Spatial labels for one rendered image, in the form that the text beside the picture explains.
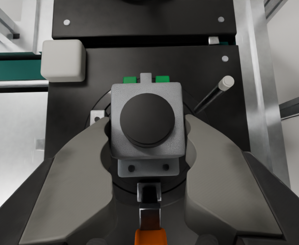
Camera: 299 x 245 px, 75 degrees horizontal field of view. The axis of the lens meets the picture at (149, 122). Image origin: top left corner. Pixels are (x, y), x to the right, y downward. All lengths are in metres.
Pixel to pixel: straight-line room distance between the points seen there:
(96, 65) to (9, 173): 0.19
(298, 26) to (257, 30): 0.19
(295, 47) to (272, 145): 0.25
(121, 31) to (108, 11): 0.03
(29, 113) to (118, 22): 0.18
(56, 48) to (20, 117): 0.13
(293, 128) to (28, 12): 0.45
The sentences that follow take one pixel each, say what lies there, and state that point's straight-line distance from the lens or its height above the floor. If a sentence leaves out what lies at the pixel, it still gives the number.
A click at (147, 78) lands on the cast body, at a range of 0.17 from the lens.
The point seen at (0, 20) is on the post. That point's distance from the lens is 0.33.
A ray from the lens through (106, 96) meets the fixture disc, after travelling 0.22.
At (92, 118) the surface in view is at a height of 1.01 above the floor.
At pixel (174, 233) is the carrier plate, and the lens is 0.24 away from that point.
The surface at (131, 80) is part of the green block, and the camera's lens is 0.17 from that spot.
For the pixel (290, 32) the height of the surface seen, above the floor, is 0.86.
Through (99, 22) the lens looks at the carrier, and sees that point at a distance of 0.29.
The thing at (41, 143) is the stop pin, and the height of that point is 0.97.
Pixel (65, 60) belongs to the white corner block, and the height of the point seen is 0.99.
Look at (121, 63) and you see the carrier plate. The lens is 0.26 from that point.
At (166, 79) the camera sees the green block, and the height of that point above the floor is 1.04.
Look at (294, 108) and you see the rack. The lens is 0.31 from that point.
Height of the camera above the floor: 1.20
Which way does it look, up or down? 80 degrees down
